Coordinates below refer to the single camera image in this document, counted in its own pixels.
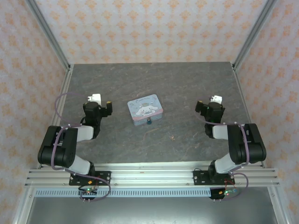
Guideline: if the cartoon print tin box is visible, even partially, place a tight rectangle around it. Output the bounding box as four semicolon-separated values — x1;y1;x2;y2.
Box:
127;94;164;127

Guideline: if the grey metal panel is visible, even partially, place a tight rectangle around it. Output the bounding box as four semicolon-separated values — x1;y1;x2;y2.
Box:
24;196;280;224

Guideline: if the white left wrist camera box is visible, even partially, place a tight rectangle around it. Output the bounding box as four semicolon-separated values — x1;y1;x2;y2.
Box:
87;93;102;105

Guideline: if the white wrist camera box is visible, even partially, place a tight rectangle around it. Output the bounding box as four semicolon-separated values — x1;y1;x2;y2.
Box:
87;93;102;105
209;95;223;105

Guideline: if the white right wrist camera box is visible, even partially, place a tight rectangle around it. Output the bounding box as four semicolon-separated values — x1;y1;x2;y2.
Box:
209;95;223;105

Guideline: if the aluminium table side rail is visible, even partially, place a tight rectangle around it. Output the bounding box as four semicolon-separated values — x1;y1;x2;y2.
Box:
37;64;75;169
231;63;267;169

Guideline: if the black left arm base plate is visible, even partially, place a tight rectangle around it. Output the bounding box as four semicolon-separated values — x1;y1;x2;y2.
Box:
69;171;112;186

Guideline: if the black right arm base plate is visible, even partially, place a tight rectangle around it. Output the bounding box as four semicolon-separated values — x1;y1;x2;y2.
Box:
193;169;234;186

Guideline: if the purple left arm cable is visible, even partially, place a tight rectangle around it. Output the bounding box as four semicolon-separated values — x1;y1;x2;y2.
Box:
50;92;111;202

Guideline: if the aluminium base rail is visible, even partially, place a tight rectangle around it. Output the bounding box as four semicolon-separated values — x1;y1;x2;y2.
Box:
25;163;280;187

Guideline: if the aluminium frame post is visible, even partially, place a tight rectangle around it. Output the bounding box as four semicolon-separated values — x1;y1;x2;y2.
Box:
232;0;280;70
24;0;72;70

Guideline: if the grey slotted cable duct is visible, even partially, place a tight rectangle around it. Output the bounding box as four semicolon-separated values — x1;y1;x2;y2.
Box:
35;189;212;198

